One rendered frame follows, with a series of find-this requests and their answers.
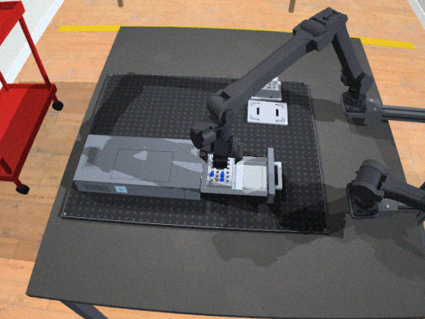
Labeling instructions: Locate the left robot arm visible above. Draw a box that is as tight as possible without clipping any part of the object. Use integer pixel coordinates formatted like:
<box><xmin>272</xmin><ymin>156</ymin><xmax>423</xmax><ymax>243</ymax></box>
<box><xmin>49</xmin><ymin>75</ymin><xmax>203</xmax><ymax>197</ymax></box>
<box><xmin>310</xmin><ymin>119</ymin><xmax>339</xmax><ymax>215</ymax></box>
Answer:
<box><xmin>348</xmin><ymin>159</ymin><xmax>425</xmax><ymax>216</ymax></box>

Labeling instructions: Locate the white block with round holes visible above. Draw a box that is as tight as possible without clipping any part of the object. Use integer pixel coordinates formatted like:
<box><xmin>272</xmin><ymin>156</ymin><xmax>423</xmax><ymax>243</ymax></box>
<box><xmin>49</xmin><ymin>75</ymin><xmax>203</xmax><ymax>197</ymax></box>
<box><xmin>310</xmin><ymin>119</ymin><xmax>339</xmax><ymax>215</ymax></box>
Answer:
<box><xmin>254</xmin><ymin>77</ymin><xmax>279</xmax><ymax>97</ymax></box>
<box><xmin>206</xmin><ymin>155</ymin><xmax>233</xmax><ymax>189</ymax></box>

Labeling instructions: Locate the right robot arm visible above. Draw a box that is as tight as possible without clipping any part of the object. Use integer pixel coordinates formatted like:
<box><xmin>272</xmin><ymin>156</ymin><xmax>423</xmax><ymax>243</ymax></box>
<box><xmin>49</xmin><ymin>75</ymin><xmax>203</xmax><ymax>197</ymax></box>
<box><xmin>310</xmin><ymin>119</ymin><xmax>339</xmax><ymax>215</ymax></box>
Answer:
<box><xmin>190</xmin><ymin>7</ymin><xmax>373</xmax><ymax>170</ymax></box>

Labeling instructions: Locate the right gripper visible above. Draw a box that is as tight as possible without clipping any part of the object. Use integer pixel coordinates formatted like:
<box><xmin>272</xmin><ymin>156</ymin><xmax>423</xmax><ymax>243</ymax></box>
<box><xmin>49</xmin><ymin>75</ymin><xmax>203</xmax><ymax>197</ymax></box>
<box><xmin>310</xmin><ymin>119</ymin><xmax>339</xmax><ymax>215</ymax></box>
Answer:
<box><xmin>199</xmin><ymin>137</ymin><xmax>244</xmax><ymax>165</ymax></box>

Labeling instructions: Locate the white square plate with slots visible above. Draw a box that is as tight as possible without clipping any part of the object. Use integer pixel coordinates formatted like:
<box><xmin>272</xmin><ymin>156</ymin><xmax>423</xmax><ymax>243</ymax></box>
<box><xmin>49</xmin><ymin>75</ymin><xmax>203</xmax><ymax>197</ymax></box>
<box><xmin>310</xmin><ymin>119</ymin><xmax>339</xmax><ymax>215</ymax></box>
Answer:
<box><xmin>251</xmin><ymin>81</ymin><xmax>282</xmax><ymax>102</ymax></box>

